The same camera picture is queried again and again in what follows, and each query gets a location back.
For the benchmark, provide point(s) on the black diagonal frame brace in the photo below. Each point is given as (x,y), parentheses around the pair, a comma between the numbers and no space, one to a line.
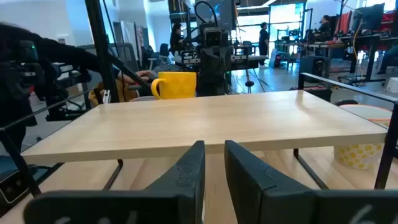
(130,73)

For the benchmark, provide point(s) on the black frame post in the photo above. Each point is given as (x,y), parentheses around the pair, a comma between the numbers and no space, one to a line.
(101,46)

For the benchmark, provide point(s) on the mustard fabric bundle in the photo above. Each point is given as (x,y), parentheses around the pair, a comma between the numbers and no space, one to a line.
(122,93)

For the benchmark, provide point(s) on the dark background workbench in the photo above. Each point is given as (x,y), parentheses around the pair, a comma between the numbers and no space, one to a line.
(248,62)

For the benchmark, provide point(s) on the white clip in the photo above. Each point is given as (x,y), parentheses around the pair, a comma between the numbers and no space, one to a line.
(106,96)

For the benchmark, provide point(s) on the light wood shelf riser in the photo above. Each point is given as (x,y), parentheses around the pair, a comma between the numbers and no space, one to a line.
(202,124)

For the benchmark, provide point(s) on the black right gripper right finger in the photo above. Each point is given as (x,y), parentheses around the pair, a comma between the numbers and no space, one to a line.
(264,193)

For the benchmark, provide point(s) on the black table frame rail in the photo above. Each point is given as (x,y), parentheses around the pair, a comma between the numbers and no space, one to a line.
(23,171)
(387,155)

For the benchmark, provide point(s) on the black box white outline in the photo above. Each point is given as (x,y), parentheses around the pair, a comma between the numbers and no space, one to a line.
(12,193)

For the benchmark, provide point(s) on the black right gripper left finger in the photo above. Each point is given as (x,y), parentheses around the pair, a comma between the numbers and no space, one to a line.
(174,199)

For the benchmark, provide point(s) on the white mug yellow pattern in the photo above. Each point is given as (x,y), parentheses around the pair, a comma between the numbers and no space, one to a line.
(357,157)

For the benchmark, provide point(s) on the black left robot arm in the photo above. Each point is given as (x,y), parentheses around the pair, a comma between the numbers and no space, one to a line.
(214,85)

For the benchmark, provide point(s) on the dark monitor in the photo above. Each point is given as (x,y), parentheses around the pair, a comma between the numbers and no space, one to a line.
(225,12)
(370,17)

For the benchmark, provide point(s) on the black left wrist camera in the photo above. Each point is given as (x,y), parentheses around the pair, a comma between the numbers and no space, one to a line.
(213,37)

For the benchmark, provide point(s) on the black equipment box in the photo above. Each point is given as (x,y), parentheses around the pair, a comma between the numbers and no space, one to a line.
(311,65)

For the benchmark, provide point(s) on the dark office chair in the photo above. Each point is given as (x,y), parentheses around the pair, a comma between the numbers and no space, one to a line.
(163,49)

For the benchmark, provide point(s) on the black background desk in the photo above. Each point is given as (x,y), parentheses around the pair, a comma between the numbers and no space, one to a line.
(357,39)

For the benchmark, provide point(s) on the person's hand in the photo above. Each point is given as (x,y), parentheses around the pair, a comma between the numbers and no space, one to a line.
(140,76)

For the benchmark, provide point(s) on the red cloth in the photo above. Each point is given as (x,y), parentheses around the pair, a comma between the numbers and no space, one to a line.
(343,21)

